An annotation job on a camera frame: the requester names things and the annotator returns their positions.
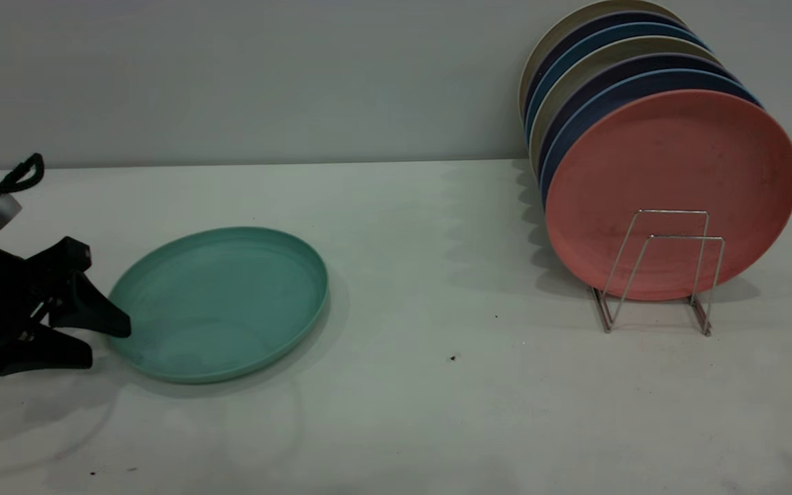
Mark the green round plate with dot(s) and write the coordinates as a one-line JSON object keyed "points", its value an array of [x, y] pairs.
{"points": [[224, 306]]}

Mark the dark purple round plate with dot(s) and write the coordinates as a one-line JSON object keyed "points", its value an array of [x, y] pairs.
{"points": [[633, 18], [633, 67]]}

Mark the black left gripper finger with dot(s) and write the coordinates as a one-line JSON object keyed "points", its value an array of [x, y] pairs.
{"points": [[42, 354], [90, 309]]}

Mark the beige round plate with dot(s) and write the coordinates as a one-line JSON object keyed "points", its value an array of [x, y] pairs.
{"points": [[616, 53], [561, 31]]}

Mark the blue round plate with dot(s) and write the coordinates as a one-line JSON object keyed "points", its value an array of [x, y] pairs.
{"points": [[630, 31], [609, 100]]}

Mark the pink round plate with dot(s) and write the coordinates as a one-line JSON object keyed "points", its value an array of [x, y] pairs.
{"points": [[671, 172]]}

